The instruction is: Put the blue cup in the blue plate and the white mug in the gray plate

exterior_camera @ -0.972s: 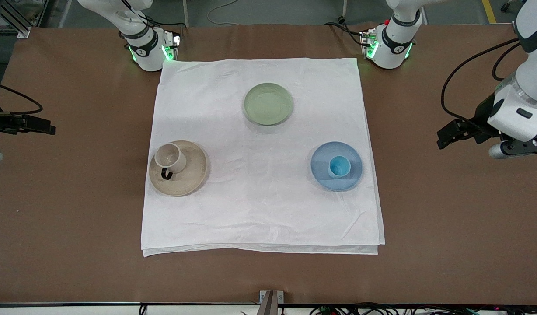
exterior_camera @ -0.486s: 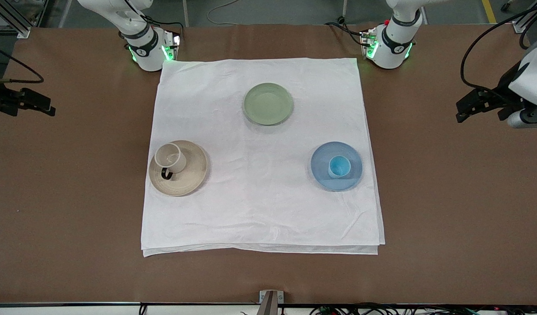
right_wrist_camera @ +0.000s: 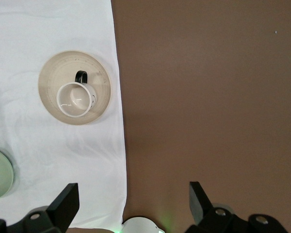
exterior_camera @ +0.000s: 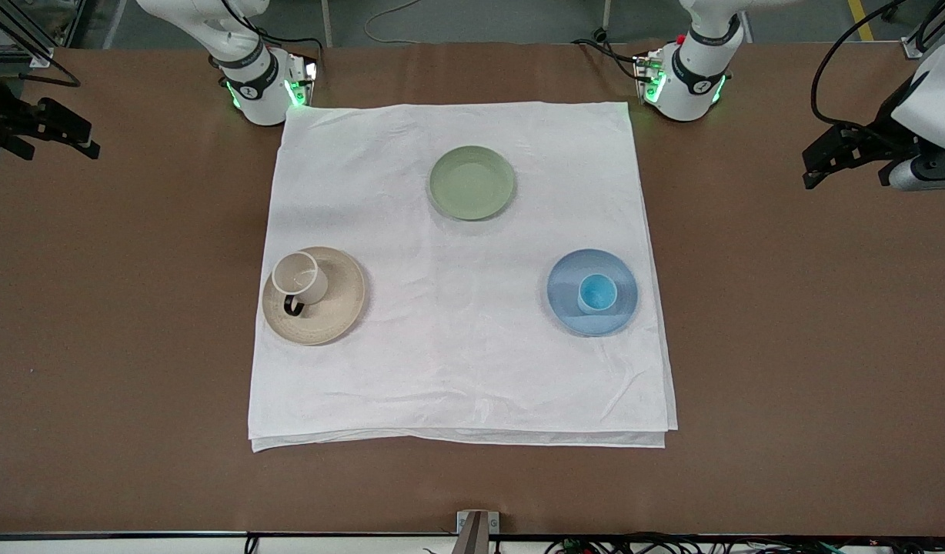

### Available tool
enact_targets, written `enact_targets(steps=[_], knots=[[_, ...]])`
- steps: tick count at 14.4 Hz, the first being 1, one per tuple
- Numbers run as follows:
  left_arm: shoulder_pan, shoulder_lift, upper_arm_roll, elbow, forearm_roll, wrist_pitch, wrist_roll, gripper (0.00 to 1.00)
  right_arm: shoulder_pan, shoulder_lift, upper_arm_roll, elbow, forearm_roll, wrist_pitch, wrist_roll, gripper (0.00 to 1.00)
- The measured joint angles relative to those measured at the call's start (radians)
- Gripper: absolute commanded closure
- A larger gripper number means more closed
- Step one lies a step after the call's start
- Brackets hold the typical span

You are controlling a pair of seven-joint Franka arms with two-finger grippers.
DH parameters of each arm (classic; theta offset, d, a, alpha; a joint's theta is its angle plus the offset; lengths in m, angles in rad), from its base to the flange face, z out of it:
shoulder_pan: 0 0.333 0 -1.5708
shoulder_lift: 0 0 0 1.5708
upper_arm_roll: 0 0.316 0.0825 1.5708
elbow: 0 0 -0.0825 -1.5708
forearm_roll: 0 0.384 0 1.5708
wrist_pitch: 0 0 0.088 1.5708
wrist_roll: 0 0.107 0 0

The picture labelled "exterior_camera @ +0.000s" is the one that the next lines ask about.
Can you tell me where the black left arm base cable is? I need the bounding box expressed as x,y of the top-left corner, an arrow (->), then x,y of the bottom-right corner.
571,28 -> 644,79

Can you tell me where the beige gray plate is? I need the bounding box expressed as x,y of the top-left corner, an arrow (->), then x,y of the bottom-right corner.
262,246 -> 366,346

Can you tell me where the blue cup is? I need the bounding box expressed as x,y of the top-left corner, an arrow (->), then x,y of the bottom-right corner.
577,273 -> 619,316

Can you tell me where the blue plate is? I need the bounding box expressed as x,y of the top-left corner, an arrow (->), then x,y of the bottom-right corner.
546,248 -> 640,338

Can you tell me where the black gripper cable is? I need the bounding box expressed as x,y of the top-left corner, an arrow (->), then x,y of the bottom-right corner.
0,45 -> 82,88
810,0 -> 906,130

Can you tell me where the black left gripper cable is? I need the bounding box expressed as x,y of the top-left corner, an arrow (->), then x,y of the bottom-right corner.
810,0 -> 906,130

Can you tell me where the metal bracket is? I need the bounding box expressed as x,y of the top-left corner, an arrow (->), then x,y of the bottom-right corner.
451,509 -> 501,554

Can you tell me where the aluminium frame post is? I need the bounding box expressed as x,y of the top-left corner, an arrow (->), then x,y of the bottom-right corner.
900,0 -> 945,59
0,0 -> 85,67

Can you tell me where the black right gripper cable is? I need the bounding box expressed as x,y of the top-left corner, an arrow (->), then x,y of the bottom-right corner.
0,45 -> 82,88

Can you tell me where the white mug black handle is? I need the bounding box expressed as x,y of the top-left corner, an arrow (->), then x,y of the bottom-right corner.
271,250 -> 329,317

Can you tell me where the light floor cable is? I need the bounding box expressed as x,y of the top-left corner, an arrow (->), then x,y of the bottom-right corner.
363,0 -> 426,44

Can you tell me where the bundle of black cables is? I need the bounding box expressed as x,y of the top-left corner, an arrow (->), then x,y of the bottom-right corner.
542,533 -> 945,554

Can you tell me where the white cloth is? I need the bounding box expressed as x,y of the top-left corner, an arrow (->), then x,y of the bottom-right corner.
248,102 -> 679,452

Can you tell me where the green plate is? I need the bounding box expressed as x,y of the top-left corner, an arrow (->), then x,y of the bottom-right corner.
428,145 -> 516,222

